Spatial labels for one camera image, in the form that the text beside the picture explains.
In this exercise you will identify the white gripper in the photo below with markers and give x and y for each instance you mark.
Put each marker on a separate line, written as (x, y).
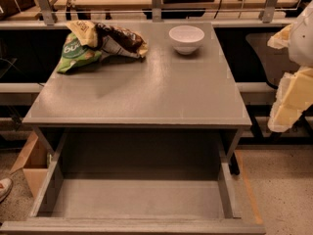
(302, 39)

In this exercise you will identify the brown chip bag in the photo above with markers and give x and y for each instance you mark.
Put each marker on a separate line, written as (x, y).
(109, 40)

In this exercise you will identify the green chip bag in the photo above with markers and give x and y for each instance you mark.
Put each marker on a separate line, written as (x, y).
(74, 54)

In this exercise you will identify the open grey top drawer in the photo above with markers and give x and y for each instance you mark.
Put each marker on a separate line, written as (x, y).
(173, 183)

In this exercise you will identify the dark grey chair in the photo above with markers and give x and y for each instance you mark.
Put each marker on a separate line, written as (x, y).
(276, 62)

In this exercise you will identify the white bowl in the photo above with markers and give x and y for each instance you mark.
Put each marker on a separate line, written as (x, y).
(186, 39)

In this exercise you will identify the grey cabinet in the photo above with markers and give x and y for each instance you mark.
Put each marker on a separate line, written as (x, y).
(164, 90)

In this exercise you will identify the cardboard box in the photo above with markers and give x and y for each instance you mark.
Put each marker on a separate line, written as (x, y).
(32, 161)

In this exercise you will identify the white red shoe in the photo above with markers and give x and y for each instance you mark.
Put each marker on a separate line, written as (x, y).
(6, 185)

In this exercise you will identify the right metal bracket post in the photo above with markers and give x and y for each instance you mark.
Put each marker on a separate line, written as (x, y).
(267, 14)

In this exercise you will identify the metal bracket post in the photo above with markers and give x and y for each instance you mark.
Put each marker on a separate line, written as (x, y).
(267, 14)
(156, 10)
(47, 12)

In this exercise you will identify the middle metal bracket post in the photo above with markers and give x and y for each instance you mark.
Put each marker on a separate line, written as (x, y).
(156, 10)

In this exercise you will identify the left metal bracket post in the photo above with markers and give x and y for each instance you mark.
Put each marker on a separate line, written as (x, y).
(47, 12)

